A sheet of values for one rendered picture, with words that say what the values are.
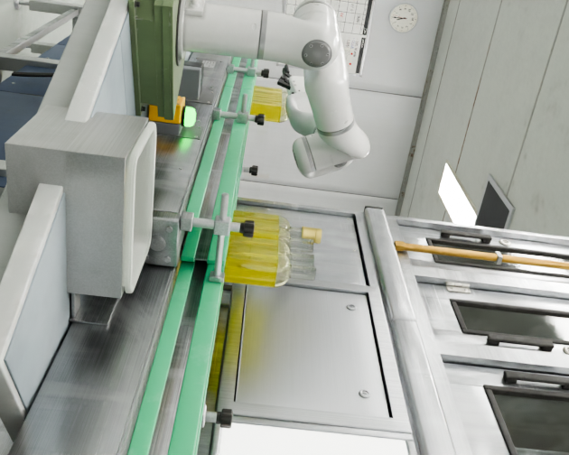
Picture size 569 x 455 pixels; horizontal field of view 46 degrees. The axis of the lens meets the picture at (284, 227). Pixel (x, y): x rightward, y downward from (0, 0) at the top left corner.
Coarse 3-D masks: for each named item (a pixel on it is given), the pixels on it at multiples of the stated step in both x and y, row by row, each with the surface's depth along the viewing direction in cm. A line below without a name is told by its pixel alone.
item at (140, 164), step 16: (144, 128) 101; (144, 144) 94; (128, 160) 90; (144, 160) 105; (128, 176) 89; (144, 176) 106; (128, 192) 90; (144, 192) 108; (128, 208) 91; (144, 208) 109; (128, 224) 92; (144, 224) 110; (128, 240) 93; (144, 240) 111; (128, 256) 94; (144, 256) 107; (128, 272) 96; (128, 288) 97
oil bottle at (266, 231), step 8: (256, 224) 143; (264, 224) 144; (232, 232) 140; (256, 232) 140; (264, 232) 140; (272, 232) 141; (280, 232) 142; (288, 232) 143; (280, 240) 140; (288, 240) 141
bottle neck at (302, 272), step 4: (292, 264) 133; (292, 268) 132; (296, 268) 132; (300, 268) 132; (304, 268) 132; (308, 268) 132; (312, 268) 133; (292, 272) 132; (296, 272) 132; (300, 272) 132; (304, 272) 132; (308, 272) 132; (312, 272) 132; (292, 276) 132; (296, 276) 132; (300, 276) 132; (304, 276) 132; (308, 276) 132; (312, 276) 132; (312, 280) 133
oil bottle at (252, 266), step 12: (228, 252) 131; (240, 252) 132; (252, 252) 132; (264, 252) 133; (276, 252) 134; (228, 264) 129; (240, 264) 129; (252, 264) 129; (264, 264) 130; (276, 264) 130; (288, 264) 131; (228, 276) 131; (240, 276) 131; (252, 276) 131; (264, 276) 131; (276, 276) 131; (288, 276) 132
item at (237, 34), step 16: (192, 0) 126; (192, 16) 127; (208, 16) 127; (224, 16) 127; (240, 16) 128; (256, 16) 128; (192, 32) 127; (208, 32) 128; (224, 32) 128; (240, 32) 128; (256, 32) 128; (192, 48) 130; (208, 48) 130; (224, 48) 130; (240, 48) 129; (256, 48) 129
